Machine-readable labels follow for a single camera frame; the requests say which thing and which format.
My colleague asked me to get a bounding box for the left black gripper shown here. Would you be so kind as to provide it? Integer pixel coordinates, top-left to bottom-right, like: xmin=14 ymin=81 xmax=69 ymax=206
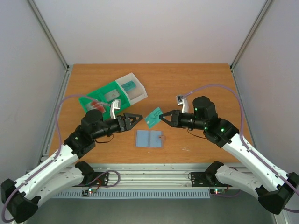
xmin=93 ymin=113 xmax=143 ymax=140

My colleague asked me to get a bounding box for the teal striped card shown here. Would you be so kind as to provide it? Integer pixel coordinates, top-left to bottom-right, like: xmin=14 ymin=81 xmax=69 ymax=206
xmin=144 ymin=107 xmax=162 ymax=129

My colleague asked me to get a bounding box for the pink card holder wallet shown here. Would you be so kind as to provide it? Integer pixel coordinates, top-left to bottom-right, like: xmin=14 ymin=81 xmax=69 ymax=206
xmin=135 ymin=130 xmax=166 ymax=148

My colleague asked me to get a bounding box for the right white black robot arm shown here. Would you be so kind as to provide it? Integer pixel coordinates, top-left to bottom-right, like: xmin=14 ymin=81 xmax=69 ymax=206
xmin=159 ymin=95 xmax=299 ymax=215

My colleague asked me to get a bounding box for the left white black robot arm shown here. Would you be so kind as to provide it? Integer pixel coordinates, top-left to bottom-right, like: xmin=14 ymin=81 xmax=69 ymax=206
xmin=0 ymin=109 xmax=142 ymax=224

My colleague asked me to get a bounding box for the grey card in green bin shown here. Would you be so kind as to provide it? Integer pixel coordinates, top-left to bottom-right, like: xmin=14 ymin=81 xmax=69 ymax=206
xmin=104 ymin=89 xmax=120 ymax=102

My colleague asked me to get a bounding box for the teal card in white bin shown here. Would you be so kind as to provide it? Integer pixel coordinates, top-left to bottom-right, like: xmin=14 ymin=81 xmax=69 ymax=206
xmin=121 ymin=80 xmax=136 ymax=92

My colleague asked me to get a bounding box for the red circle card in bin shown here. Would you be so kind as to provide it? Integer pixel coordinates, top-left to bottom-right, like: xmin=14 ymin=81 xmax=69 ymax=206
xmin=85 ymin=101 xmax=101 ymax=110

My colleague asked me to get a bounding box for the white translucent plastic bin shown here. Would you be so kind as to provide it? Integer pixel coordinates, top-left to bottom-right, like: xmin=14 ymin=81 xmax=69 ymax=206
xmin=116 ymin=72 xmax=148 ymax=105

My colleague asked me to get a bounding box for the green plastic bin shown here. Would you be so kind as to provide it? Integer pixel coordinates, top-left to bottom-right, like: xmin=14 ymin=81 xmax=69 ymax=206
xmin=79 ymin=81 xmax=131 ymax=120

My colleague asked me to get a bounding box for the right small circuit board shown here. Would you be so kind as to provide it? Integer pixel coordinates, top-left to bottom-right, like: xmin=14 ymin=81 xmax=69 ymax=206
xmin=210 ymin=188 xmax=228 ymax=195

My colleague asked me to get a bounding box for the small circuit board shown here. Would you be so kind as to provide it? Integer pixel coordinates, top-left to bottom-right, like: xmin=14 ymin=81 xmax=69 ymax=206
xmin=81 ymin=189 xmax=97 ymax=196
xmin=210 ymin=188 xmax=228 ymax=195

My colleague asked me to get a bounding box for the left small circuit board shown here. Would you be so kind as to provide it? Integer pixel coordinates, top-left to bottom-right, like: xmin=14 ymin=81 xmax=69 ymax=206
xmin=81 ymin=189 xmax=97 ymax=196

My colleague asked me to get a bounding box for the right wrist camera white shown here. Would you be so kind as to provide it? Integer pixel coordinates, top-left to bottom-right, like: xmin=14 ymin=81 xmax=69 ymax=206
xmin=176 ymin=95 xmax=189 ymax=113

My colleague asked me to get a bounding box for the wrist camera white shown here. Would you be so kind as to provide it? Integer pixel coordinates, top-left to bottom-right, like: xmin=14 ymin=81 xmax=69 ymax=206
xmin=110 ymin=99 xmax=121 ymax=119
xmin=176 ymin=95 xmax=189 ymax=113

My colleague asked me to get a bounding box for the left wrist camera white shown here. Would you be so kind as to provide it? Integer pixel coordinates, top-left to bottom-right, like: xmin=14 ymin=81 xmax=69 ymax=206
xmin=110 ymin=99 xmax=121 ymax=119

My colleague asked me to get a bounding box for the aluminium rail frame front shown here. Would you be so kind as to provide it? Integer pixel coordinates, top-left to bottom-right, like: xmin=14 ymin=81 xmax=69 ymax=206
xmin=25 ymin=163 xmax=278 ymax=189

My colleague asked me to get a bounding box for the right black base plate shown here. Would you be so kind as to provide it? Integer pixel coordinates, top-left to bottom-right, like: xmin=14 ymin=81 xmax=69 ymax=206
xmin=188 ymin=172 xmax=220 ymax=187

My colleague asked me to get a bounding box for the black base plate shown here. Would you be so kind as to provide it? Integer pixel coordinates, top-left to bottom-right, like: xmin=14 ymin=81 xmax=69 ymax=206
xmin=188 ymin=172 xmax=220 ymax=187
xmin=78 ymin=172 xmax=109 ymax=187

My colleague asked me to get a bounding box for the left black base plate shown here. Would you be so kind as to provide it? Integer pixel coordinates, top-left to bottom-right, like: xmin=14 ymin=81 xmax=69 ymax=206
xmin=78 ymin=172 xmax=109 ymax=187

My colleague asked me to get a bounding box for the grey slotted cable duct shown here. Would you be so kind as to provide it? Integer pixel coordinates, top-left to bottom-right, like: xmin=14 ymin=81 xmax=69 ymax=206
xmin=54 ymin=189 xmax=210 ymax=200

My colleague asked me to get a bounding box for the left aluminium corner post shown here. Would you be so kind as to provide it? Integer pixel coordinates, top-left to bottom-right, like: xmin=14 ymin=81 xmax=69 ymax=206
xmin=27 ymin=0 xmax=71 ymax=70

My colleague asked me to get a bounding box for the aluminium corner post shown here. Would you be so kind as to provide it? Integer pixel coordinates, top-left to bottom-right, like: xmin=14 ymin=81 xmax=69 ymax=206
xmin=230 ymin=0 xmax=275 ymax=70
xmin=27 ymin=0 xmax=71 ymax=70

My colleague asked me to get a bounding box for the right aluminium corner post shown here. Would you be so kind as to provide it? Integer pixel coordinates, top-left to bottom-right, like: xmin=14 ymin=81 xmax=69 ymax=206
xmin=230 ymin=0 xmax=275 ymax=70

